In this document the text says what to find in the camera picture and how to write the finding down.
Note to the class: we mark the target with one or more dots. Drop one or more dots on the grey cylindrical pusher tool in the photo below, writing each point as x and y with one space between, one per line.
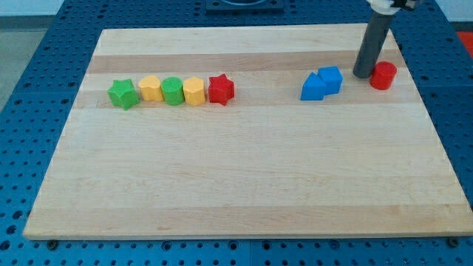
372 43

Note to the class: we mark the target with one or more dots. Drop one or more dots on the blue triangle block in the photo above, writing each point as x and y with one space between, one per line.
313 88

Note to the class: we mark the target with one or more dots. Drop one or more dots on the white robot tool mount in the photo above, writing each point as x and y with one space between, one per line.
391 7

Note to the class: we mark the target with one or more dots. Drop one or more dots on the red star block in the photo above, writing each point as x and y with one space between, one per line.
221 89

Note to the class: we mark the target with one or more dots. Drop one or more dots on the green star block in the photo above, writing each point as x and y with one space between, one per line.
122 93

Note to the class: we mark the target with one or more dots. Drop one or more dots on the wooden board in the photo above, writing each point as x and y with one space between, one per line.
362 163

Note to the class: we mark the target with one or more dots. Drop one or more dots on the blue cube block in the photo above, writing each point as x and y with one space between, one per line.
332 77

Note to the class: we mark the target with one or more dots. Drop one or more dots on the yellow heart block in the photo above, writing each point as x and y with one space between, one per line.
150 88

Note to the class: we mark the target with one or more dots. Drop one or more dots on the green cylinder block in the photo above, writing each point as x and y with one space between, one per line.
172 89

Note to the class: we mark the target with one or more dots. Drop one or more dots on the red cylinder block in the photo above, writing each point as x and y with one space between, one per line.
383 75

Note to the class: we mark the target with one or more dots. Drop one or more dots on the yellow hexagon block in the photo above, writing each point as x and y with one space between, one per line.
194 91

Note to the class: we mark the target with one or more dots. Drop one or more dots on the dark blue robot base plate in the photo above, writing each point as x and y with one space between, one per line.
244 5

